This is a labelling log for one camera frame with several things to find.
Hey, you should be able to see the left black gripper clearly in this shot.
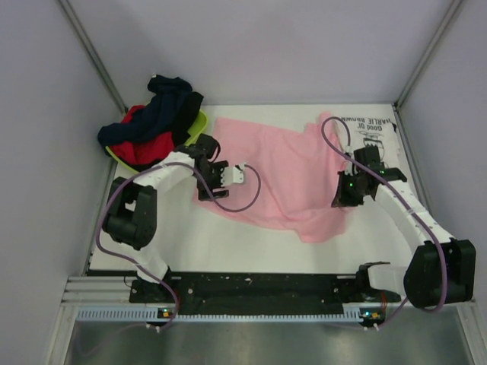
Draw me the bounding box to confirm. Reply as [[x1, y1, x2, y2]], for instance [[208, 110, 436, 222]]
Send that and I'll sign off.
[[194, 161, 228, 201]]

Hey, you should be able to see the pink t shirt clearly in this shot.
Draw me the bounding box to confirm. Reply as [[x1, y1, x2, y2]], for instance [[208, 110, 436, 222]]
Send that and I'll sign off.
[[193, 112, 349, 243]]

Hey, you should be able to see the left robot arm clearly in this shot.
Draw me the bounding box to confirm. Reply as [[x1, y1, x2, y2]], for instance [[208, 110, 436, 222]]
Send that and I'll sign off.
[[102, 134, 229, 302]]

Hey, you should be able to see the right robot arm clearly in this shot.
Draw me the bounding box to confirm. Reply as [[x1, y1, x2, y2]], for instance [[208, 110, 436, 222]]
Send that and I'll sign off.
[[332, 146, 476, 309]]

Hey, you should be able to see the lime green plastic basket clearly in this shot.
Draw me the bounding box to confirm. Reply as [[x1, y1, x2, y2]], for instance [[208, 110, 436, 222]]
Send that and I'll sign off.
[[104, 110, 208, 173]]

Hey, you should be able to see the white printed folded t shirt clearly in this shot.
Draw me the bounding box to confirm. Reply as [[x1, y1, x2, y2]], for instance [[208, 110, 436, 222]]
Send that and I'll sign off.
[[340, 116, 400, 168]]

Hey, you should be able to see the black t shirt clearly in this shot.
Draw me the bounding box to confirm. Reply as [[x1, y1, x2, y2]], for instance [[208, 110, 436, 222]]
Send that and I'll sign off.
[[171, 92, 204, 147]]

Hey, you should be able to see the navy blue t shirt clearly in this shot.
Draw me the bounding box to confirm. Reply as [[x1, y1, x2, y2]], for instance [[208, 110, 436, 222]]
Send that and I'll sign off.
[[97, 75, 193, 148]]

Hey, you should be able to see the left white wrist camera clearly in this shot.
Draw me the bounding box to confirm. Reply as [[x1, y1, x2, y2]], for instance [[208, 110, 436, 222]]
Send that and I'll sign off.
[[221, 163, 245, 187]]

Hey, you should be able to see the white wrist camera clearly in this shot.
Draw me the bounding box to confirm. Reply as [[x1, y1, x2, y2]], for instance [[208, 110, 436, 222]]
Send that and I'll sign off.
[[343, 145, 354, 162], [221, 163, 245, 187]]

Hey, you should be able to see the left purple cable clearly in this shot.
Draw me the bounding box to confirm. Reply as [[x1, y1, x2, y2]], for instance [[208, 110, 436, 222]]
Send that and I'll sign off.
[[94, 162, 263, 332]]

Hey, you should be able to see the purple cable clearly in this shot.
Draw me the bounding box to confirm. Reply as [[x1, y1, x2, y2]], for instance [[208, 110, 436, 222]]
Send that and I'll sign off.
[[94, 162, 263, 332], [320, 116, 450, 331]]

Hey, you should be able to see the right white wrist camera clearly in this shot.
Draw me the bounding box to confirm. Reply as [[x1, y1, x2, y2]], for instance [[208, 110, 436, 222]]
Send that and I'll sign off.
[[343, 145, 354, 162]]

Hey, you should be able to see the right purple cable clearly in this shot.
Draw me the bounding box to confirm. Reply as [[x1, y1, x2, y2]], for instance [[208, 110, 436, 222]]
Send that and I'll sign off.
[[320, 116, 450, 331]]

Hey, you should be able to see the grey slotted cable duct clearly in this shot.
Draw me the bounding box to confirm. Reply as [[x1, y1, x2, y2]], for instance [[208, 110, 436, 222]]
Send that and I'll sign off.
[[76, 302, 385, 324]]

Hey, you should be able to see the aluminium frame rail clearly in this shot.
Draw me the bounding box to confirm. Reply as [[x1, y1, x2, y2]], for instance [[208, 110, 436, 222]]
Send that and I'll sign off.
[[60, 276, 477, 307]]

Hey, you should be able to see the left aluminium corner post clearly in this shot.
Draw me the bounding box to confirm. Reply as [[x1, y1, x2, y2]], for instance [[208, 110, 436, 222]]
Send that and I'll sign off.
[[55, 0, 128, 113]]

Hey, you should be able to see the aluminium corner post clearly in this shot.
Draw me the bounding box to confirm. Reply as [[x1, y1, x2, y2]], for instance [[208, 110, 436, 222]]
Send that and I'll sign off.
[[55, 0, 128, 113], [393, 0, 466, 110]]

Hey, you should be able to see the right aluminium corner post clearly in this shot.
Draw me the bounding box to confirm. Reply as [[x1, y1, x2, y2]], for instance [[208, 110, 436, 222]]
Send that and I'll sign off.
[[393, 0, 466, 110]]

